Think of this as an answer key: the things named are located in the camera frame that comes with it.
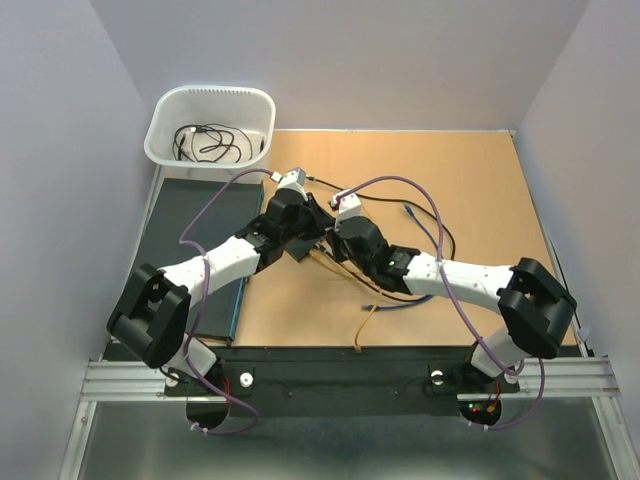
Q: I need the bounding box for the small black network switch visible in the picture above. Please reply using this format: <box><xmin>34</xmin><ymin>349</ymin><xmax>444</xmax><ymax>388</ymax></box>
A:
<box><xmin>285</xmin><ymin>237</ymin><xmax>324</xmax><ymax>263</ymax></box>

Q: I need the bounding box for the long yellow ethernet cable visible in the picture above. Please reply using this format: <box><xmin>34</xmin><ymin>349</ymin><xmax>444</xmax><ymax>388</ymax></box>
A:
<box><xmin>308</xmin><ymin>249</ymin><xmax>381</xmax><ymax>291</ymax></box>

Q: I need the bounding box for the blue ethernet cable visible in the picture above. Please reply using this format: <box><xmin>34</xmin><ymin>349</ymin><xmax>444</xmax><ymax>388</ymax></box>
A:
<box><xmin>360</xmin><ymin>203</ymin><xmax>451</xmax><ymax>310</ymax></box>

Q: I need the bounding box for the long black ethernet cable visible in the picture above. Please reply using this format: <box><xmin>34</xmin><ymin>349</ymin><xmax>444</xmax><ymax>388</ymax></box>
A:
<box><xmin>307</xmin><ymin>174</ymin><xmax>457</xmax><ymax>303</ymax></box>

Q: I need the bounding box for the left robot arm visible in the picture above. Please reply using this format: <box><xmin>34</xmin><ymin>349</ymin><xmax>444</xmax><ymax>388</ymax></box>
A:
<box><xmin>106</xmin><ymin>188</ymin><xmax>335</xmax><ymax>394</ymax></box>

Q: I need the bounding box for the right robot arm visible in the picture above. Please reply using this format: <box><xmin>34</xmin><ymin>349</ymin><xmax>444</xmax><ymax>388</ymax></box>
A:
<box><xmin>327</xmin><ymin>216</ymin><xmax>577</xmax><ymax>390</ymax></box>

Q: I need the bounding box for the white plastic bin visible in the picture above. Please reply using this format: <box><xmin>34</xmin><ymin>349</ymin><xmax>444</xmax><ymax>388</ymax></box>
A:
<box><xmin>144</xmin><ymin>85</ymin><xmax>276</xmax><ymax>182</ymax></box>

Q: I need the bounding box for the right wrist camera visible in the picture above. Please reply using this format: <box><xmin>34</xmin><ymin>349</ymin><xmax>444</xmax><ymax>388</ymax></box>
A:
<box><xmin>329</xmin><ymin>193</ymin><xmax>362</xmax><ymax>224</ymax></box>

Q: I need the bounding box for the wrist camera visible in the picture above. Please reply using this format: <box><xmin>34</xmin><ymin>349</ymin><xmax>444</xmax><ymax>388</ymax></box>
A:
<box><xmin>329</xmin><ymin>193</ymin><xmax>362</xmax><ymax>224</ymax></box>
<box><xmin>270</xmin><ymin>167</ymin><xmax>306</xmax><ymax>196</ymax></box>

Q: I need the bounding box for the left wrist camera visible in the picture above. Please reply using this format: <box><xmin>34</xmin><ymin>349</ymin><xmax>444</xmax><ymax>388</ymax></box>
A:
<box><xmin>270</xmin><ymin>167</ymin><xmax>306</xmax><ymax>196</ymax></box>

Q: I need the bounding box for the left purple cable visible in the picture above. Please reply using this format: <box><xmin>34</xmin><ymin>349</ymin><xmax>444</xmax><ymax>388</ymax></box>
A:
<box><xmin>178</xmin><ymin>169</ymin><xmax>284</xmax><ymax>435</ymax></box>

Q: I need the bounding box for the purple cable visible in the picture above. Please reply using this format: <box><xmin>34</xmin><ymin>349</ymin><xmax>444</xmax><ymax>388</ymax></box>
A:
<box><xmin>178</xmin><ymin>169</ymin><xmax>284</xmax><ymax>435</ymax></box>
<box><xmin>332</xmin><ymin>175</ymin><xmax>546</xmax><ymax>431</ymax></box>

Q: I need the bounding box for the large black rack switch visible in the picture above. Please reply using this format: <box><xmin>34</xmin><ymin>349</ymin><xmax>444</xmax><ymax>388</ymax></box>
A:
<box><xmin>132</xmin><ymin>179</ymin><xmax>264</xmax><ymax>344</ymax></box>

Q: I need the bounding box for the black cable in bin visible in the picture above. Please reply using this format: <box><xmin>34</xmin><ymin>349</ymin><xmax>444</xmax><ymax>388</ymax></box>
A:
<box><xmin>172</xmin><ymin>123</ymin><xmax>266</xmax><ymax>165</ymax></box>

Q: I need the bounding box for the short yellow ethernet cable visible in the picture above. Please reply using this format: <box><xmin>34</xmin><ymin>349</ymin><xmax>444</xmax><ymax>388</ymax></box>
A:
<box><xmin>353</xmin><ymin>292</ymin><xmax>384</xmax><ymax>351</ymax></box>

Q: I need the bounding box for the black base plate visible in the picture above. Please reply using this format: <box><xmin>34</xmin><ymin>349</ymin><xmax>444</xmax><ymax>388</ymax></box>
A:
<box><xmin>153</xmin><ymin>346</ymin><xmax>519</xmax><ymax>435</ymax></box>

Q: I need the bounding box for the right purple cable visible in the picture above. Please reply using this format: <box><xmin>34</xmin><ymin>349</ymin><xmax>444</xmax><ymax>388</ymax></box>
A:
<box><xmin>332</xmin><ymin>175</ymin><xmax>546</xmax><ymax>431</ymax></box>

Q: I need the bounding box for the aluminium rail frame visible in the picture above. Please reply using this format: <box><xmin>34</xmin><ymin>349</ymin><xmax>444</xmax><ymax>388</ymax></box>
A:
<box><xmin>60</xmin><ymin>347</ymin><xmax>638</xmax><ymax>479</ymax></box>

